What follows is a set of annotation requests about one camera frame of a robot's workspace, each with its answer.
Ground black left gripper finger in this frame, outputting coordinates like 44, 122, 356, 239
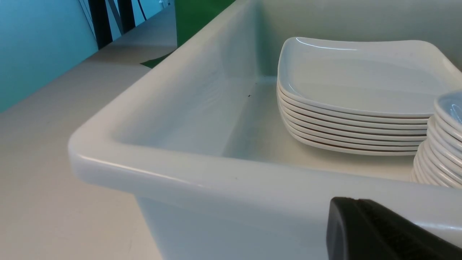
326, 196, 462, 260

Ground stack of white small bowls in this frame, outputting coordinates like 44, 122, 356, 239
409, 90, 462, 189

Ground stack of white square plates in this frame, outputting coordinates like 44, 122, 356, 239
277, 37, 461, 156

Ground large white plastic tub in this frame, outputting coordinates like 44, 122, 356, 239
68, 0, 461, 260

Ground green backdrop cloth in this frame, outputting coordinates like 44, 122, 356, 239
140, 0, 236, 69

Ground black tripod legs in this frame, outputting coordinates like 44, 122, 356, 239
80, 0, 148, 49

